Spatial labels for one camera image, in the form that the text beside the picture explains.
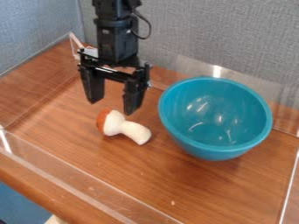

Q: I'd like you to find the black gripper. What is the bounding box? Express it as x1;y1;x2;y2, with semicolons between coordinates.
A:
79;17;150;116

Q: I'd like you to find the brown and white toy mushroom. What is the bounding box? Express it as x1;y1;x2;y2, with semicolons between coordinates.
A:
97;108;153;145

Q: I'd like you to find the blue plastic bowl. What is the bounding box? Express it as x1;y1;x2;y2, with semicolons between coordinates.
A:
159;76;274;161

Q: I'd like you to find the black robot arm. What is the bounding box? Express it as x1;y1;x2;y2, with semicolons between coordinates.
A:
79;0;151;116

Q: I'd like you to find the clear acrylic back barrier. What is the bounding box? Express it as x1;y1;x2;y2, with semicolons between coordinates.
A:
139;40;299;137

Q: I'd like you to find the clear acrylic barrier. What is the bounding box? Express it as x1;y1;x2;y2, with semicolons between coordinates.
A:
139;40;299;137
0;126;183;224

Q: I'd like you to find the clear acrylic front barrier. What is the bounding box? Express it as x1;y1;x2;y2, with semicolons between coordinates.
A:
0;126;183;224

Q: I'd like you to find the clear acrylic corner bracket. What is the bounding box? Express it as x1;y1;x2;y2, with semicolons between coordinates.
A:
70;32;98;60

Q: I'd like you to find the black cable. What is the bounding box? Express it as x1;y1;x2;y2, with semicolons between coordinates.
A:
130;8;153;40

